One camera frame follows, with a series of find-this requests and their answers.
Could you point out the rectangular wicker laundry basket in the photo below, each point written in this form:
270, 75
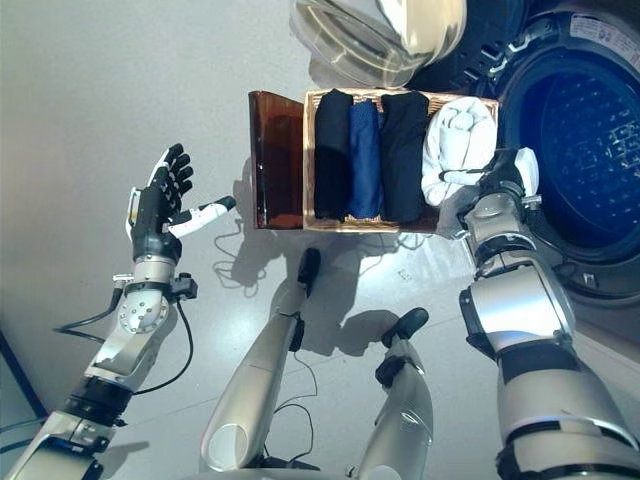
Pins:
350, 225

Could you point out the robot left leg silver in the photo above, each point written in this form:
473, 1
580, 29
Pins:
255, 380

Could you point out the white garment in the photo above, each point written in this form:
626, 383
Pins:
460, 135

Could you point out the dark grey washing machine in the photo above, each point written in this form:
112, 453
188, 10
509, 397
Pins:
575, 150

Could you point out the round glass washer door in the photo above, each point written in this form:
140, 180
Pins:
370, 35

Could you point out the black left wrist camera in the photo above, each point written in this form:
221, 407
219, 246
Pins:
185, 287

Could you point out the robot right arm silver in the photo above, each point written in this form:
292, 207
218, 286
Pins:
525, 310

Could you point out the blue garment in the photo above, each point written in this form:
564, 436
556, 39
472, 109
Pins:
365, 165

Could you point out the brown acrylic stand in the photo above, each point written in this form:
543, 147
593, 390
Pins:
280, 160

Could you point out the grey panel with black edge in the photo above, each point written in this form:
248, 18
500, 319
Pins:
20, 380

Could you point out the robot left hand black white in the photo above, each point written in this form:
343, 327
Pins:
155, 215

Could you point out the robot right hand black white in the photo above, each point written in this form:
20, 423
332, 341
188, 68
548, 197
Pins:
507, 170

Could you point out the robot left arm silver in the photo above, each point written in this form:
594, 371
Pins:
135, 320

